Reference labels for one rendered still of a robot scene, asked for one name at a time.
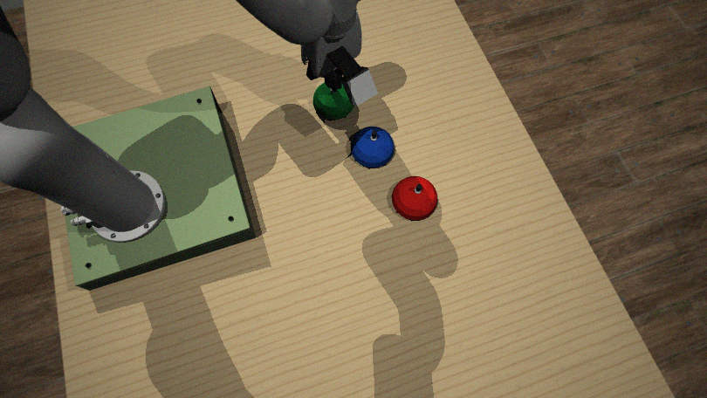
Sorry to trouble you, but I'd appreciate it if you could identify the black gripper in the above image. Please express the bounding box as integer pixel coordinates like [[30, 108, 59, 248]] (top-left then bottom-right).
[[301, 11, 362, 92]]

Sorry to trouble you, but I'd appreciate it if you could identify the blue bell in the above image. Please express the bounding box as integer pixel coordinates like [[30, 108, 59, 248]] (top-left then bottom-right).
[[351, 127, 395, 168]]

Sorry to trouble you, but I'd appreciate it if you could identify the red dome bell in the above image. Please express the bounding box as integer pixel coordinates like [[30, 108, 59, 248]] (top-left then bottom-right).
[[392, 176, 437, 222]]

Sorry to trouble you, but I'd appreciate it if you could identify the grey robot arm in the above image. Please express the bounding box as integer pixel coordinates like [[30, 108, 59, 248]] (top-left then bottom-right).
[[0, 0, 378, 243]]

